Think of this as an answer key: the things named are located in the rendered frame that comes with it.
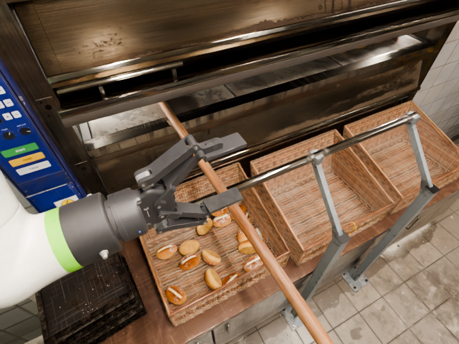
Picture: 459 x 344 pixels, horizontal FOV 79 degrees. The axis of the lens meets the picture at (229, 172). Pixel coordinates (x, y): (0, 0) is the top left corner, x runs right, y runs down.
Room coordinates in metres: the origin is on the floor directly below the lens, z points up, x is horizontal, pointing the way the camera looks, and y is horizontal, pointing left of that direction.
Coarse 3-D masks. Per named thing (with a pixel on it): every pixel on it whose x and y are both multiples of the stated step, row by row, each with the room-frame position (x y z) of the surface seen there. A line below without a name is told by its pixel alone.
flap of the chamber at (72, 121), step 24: (360, 24) 1.22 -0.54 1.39; (384, 24) 1.20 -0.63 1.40; (432, 24) 1.19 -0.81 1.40; (264, 48) 0.99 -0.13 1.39; (288, 48) 0.97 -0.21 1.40; (336, 48) 0.96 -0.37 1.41; (168, 72) 0.82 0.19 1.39; (192, 72) 0.81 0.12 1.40; (240, 72) 0.79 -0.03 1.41; (264, 72) 0.82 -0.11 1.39; (72, 96) 0.69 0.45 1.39; (96, 96) 0.68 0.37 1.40; (168, 96) 0.68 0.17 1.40; (72, 120) 0.56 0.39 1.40
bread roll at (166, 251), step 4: (168, 244) 0.62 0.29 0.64; (172, 244) 0.62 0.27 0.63; (160, 248) 0.59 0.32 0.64; (164, 248) 0.59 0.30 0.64; (168, 248) 0.59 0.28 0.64; (172, 248) 0.60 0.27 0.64; (176, 248) 0.61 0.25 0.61; (156, 252) 0.58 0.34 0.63; (160, 252) 0.58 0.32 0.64; (164, 252) 0.58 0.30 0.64; (168, 252) 0.58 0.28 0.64; (172, 252) 0.58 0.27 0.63; (156, 256) 0.57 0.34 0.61; (160, 256) 0.57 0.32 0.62; (164, 256) 0.57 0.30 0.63; (168, 256) 0.57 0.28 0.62
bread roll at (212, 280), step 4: (208, 272) 0.48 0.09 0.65; (212, 272) 0.48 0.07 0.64; (216, 272) 0.49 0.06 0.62; (208, 276) 0.46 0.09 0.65; (212, 276) 0.46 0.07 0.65; (216, 276) 0.47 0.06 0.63; (208, 280) 0.45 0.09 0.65; (212, 280) 0.45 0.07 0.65; (216, 280) 0.45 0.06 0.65; (220, 280) 0.46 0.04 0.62; (208, 284) 0.44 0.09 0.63; (212, 284) 0.43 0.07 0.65; (216, 284) 0.43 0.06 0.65; (220, 284) 0.43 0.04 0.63; (212, 288) 0.42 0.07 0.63; (216, 288) 0.42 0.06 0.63
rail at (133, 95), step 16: (432, 16) 1.18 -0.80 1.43; (448, 16) 1.23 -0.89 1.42; (368, 32) 1.03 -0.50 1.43; (384, 32) 1.06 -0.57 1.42; (304, 48) 0.90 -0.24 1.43; (320, 48) 0.93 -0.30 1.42; (240, 64) 0.80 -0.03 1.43; (256, 64) 0.81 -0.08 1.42; (176, 80) 0.71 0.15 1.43; (192, 80) 0.72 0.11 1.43; (208, 80) 0.74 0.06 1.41; (112, 96) 0.63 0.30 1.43; (128, 96) 0.64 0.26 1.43; (144, 96) 0.65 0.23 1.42; (64, 112) 0.56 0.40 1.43; (80, 112) 0.58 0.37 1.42
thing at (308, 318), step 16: (176, 128) 0.78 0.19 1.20; (208, 176) 0.55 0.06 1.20; (240, 224) 0.39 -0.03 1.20; (256, 240) 0.34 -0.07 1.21; (272, 256) 0.30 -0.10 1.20; (272, 272) 0.26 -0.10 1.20; (288, 288) 0.22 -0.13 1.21; (304, 304) 0.19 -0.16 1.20; (304, 320) 0.16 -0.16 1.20; (320, 336) 0.13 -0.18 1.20
